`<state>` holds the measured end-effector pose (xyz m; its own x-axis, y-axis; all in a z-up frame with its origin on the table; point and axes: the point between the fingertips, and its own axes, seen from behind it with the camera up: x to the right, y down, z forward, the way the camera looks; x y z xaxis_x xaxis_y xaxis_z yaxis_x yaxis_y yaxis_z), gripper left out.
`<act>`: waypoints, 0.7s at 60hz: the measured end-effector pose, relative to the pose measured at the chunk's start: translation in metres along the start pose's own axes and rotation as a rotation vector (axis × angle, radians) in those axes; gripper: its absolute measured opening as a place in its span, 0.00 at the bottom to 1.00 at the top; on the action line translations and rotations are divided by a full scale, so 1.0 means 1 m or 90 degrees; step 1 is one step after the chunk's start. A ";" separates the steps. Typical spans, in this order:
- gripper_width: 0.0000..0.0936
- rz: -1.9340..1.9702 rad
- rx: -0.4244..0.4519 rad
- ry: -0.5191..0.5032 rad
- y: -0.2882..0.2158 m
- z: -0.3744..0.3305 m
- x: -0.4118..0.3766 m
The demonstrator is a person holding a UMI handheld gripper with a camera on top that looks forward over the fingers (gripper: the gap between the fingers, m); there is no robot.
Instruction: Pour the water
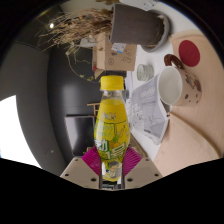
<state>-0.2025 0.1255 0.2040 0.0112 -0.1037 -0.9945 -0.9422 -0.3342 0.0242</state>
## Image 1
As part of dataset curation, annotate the black wall screen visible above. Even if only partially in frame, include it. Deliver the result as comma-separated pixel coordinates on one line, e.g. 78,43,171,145
63,114,96,158

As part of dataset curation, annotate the bright ceiling light panel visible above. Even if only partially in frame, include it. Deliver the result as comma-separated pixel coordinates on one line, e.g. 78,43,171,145
0,94,41,168

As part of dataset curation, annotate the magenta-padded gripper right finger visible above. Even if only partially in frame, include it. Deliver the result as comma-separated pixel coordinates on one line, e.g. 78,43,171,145
123,146,164,190

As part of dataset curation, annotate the light wooden drawing board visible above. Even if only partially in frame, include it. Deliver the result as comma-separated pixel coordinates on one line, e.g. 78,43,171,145
153,29,224,178

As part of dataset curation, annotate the printed newspaper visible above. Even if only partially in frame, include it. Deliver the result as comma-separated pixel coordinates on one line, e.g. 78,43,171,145
124,74,170,145

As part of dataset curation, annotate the flat round red coaster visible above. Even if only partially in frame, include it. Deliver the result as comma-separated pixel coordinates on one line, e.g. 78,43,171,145
178,39,201,68

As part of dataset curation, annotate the brown cardboard box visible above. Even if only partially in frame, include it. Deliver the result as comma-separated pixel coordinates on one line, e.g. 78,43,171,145
92,31,138,73

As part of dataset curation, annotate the yellow drink bottle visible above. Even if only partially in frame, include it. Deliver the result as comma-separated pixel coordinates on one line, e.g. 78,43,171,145
93,75,131,183

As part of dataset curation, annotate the grey plant pot saucer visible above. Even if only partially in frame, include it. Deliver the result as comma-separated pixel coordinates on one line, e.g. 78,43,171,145
141,9,172,54

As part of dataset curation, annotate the grey pot with dried plant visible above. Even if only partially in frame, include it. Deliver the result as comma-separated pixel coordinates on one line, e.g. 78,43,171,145
36,0,167,51

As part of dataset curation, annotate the wooden easel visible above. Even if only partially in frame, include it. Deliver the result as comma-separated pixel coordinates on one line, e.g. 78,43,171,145
87,102,101,118

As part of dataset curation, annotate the round clear glass dish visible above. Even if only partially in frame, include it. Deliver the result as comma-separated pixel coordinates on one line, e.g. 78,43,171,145
136,63,155,82

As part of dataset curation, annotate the white spotted mug brown handle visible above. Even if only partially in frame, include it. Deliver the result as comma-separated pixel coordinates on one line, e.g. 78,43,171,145
157,53,203,108

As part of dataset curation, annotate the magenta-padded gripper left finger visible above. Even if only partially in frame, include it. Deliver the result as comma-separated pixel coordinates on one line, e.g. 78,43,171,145
59,146,102,190

